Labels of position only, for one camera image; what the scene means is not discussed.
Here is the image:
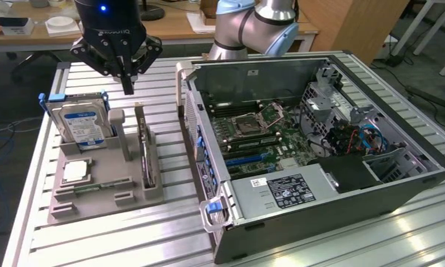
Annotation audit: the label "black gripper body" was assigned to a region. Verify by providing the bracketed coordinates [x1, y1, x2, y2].
[74, 0, 150, 81]

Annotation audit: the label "graphics card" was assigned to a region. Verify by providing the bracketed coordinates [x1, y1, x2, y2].
[134, 101, 162, 190]

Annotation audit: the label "black monitor stand base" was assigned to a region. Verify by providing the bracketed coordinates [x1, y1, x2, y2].
[140, 0, 167, 22]

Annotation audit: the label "white round dish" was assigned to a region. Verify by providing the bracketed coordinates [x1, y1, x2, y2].
[46, 16, 83, 38]

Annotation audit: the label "white papers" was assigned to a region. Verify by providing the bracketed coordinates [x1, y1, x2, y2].
[187, 12, 219, 34]

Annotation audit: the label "black chair base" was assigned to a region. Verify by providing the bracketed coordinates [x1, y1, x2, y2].
[7, 50, 64, 83]

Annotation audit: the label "wooden desk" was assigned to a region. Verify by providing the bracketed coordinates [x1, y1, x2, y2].
[0, 0, 320, 53]

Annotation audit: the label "white box with black lid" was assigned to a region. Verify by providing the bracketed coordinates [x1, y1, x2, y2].
[0, 17, 36, 36]

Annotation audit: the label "hard disk with blue carrier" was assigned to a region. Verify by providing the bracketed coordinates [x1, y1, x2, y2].
[38, 89, 112, 152]

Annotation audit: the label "black RAM slot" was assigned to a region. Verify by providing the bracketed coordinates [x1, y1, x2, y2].
[212, 107, 263, 117]
[212, 102, 262, 112]
[212, 104, 262, 115]
[211, 99, 260, 110]

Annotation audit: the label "CPU socket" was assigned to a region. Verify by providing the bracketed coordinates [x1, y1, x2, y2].
[232, 113, 266, 137]

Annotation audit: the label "metal socket cover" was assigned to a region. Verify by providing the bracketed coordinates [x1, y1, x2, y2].
[259, 102, 287, 126]

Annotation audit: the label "silver CPU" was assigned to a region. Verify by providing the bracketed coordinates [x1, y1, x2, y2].
[62, 160, 91, 184]

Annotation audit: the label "green RAM stick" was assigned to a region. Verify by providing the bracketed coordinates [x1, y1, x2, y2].
[74, 181, 124, 195]
[227, 135, 279, 151]

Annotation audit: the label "blue expansion slot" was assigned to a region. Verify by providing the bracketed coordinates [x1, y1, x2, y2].
[226, 154, 266, 168]

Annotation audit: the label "green motherboard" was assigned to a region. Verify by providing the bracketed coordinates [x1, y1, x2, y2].
[207, 98, 323, 181]

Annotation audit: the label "grey parts rack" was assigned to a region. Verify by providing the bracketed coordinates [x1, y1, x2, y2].
[47, 108, 168, 225]

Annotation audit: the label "perforated metal disk bay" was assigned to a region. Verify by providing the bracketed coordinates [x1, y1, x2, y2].
[299, 66, 376, 140]

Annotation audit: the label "silver chipset heatsink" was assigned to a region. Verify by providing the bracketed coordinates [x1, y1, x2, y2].
[280, 158, 303, 170]

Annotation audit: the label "wooden cabinet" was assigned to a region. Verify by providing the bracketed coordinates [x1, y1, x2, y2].
[296, 0, 414, 65]

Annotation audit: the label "grey power supply unit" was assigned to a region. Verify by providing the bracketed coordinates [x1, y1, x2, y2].
[224, 163, 354, 223]

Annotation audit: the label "black power brick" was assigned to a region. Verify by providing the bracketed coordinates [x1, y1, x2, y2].
[384, 54, 406, 67]

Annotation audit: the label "black plastic air shroud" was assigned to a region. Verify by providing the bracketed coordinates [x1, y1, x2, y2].
[318, 155, 380, 194]

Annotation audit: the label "black open PC case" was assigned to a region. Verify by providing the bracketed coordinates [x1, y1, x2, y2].
[175, 54, 445, 265]

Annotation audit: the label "grey metal disk bay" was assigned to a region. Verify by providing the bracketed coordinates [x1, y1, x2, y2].
[362, 147, 430, 184]

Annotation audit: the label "black floor stand base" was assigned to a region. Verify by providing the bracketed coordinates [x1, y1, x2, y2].
[406, 85, 445, 112]

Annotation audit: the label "red wire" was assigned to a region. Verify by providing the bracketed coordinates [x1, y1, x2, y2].
[348, 129, 362, 155]

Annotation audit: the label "blue wire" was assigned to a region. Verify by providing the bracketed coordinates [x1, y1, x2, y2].
[359, 124, 390, 152]

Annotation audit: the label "white table frame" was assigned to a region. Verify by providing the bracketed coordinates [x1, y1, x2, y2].
[390, 0, 445, 76]

